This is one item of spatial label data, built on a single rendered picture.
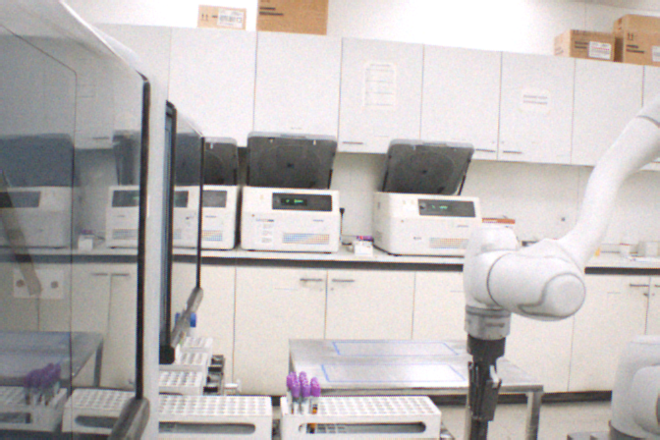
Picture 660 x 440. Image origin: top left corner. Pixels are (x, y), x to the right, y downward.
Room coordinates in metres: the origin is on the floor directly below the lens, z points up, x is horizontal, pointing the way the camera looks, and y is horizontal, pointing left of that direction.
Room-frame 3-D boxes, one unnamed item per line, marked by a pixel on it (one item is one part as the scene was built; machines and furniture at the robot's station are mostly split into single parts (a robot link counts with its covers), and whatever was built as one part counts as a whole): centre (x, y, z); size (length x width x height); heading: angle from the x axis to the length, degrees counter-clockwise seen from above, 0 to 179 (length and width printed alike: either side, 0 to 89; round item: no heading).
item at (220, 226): (3.64, 0.83, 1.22); 0.62 x 0.56 x 0.64; 5
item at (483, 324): (1.16, -0.31, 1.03); 0.09 x 0.09 x 0.06
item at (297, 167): (3.72, 0.25, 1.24); 0.62 x 0.56 x 0.69; 8
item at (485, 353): (1.16, -0.31, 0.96); 0.08 x 0.07 x 0.09; 7
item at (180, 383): (1.23, 0.40, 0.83); 0.30 x 0.10 x 0.06; 97
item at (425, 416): (1.13, -0.07, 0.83); 0.30 x 0.10 x 0.06; 97
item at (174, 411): (1.09, 0.24, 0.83); 0.30 x 0.10 x 0.06; 97
